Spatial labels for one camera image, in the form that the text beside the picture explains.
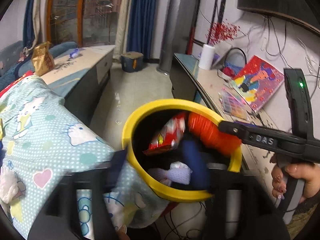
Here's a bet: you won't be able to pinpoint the orange plastic net scrap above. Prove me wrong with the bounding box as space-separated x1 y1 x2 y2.
188 112 242 156

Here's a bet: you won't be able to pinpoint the white foam net wrapper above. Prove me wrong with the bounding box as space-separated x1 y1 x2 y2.
148 161 193 187

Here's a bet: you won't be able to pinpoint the red snack wrapper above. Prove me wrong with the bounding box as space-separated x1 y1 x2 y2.
143 112 187 155

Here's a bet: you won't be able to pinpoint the fuzzy olive sleeve forearm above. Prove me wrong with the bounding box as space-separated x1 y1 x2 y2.
287 194 319 239

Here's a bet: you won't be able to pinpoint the yellow rimmed black trash bin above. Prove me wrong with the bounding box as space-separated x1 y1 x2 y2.
121 98 243 203

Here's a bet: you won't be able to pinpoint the right hand with painted nails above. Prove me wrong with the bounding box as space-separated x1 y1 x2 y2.
270 154 320 203

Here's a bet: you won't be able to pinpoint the colourful bead tray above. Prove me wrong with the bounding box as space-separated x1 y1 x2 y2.
219 86 251 121

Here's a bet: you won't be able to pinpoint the tv cabinet with glass top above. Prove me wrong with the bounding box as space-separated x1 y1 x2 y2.
169 53 277 193

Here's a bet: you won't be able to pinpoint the colourful diamond painting canvas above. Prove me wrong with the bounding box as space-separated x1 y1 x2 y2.
231 55 284 112

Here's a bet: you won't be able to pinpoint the Hello Kitty patterned blanket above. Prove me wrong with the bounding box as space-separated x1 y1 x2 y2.
1 74 168 238

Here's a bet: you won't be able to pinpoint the grey coffee table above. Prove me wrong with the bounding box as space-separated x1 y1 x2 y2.
41 45 115 126

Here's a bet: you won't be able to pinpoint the white paper towel roll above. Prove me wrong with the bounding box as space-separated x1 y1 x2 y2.
198 44 215 70

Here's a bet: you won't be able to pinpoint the blue storage box stool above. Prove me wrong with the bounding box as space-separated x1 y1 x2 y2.
120 51 144 73

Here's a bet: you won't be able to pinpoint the silver tower air conditioner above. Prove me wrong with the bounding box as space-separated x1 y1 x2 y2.
157 0 194 75

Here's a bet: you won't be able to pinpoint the blue white crumpled wrapper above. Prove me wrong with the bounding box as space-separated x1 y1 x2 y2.
69 48 80 60

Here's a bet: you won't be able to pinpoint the gold paper snack bag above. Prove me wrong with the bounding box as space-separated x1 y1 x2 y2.
31 41 55 76

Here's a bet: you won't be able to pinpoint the red berry branch decoration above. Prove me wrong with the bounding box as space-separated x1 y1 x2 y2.
206 22 240 46

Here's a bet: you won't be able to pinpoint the blue grey sectional sofa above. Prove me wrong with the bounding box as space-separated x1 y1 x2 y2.
1 41 78 90

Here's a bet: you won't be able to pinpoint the wooden glass sliding door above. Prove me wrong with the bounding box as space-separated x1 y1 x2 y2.
46 0 121 47

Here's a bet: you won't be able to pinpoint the dark blue curtain right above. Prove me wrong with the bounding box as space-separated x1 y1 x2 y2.
126 0 157 60

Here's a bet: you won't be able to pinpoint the dark blue curtain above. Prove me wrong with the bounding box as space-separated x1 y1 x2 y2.
126 0 157 60
23 0 35 49

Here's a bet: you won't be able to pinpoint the dark blue curtain left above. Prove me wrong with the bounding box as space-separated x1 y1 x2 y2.
23 0 35 49

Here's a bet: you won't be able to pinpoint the wall mounted television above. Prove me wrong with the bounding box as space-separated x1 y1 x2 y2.
237 0 319 36

